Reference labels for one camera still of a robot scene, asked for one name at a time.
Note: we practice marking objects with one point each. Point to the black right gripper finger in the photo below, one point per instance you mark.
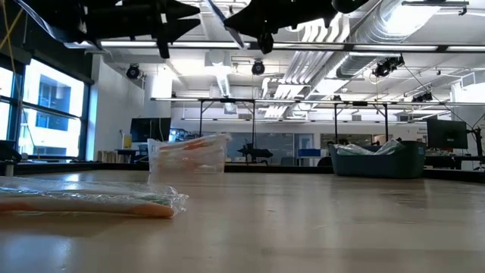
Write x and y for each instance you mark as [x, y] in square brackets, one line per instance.
[244, 21]
[266, 43]

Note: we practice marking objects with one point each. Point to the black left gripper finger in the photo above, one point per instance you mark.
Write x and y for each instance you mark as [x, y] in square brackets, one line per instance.
[178, 9]
[182, 26]

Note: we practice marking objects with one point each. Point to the orange toothbrush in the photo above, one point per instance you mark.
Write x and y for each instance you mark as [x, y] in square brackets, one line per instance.
[182, 163]
[197, 145]
[151, 210]

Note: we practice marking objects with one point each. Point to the green toothbrush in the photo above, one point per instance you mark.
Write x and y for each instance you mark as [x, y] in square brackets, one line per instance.
[94, 189]
[350, 149]

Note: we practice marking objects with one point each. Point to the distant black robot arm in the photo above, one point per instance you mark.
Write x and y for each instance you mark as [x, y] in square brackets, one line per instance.
[261, 153]

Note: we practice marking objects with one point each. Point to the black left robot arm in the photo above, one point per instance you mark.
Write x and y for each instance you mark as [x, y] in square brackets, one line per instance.
[49, 19]

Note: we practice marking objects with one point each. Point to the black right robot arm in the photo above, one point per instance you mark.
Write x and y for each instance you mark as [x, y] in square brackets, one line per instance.
[348, 4]

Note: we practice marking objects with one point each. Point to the white light strip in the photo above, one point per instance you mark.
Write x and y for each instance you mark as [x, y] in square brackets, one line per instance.
[208, 44]
[129, 43]
[303, 45]
[398, 48]
[466, 48]

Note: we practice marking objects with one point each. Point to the black overhead crossbar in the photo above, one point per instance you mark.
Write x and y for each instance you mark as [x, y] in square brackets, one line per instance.
[303, 46]

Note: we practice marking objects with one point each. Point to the black computer monitor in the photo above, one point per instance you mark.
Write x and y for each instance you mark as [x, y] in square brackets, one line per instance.
[447, 133]
[149, 129]

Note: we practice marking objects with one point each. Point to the blue storage bin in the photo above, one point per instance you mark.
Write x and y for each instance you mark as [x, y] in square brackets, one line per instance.
[308, 152]

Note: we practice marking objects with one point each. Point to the yellow container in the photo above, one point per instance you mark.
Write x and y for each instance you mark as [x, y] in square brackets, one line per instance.
[127, 142]

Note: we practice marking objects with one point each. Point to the clear plastic bin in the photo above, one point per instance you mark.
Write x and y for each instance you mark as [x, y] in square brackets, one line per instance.
[216, 165]

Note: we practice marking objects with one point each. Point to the large window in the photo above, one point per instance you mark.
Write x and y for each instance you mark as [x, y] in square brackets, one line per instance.
[53, 132]

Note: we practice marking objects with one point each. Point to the wooden pallets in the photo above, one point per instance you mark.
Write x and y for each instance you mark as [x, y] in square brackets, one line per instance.
[110, 156]

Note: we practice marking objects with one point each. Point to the black office chair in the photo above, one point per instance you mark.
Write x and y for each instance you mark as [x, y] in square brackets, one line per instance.
[7, 151]

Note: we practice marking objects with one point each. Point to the dark teal plastic bin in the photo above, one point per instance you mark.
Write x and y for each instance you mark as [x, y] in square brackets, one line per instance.
[411, 163]

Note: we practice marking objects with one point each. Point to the black monitor stand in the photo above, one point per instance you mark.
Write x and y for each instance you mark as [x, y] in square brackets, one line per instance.
[479, 140]

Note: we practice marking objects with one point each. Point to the silver finned ceiling duct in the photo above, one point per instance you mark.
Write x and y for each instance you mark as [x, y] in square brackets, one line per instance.
[303, 68]

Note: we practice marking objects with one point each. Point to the black gantry frame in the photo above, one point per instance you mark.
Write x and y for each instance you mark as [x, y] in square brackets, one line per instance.
[386, 129]
[227, 100]

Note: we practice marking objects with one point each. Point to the black ceiling camera cluster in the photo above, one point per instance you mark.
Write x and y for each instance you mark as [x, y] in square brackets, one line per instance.
[386, 67]

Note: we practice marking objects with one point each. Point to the small black ceiling camera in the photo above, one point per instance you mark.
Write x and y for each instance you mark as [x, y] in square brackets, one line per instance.
[422, 97]

